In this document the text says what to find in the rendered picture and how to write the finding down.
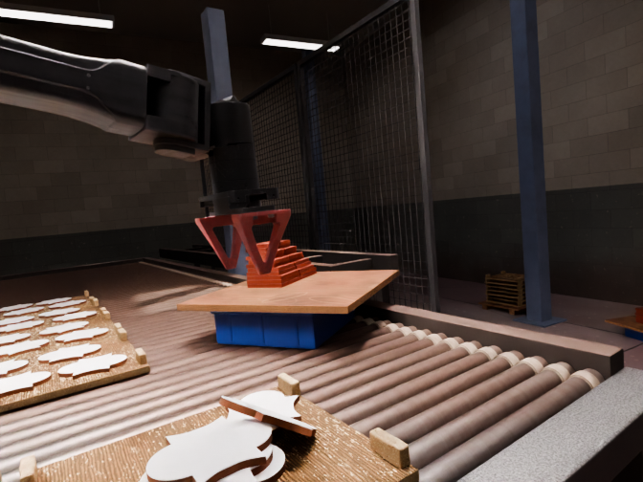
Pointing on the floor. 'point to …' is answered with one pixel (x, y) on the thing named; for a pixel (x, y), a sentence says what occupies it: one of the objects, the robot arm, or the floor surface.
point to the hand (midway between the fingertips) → (246, 264)
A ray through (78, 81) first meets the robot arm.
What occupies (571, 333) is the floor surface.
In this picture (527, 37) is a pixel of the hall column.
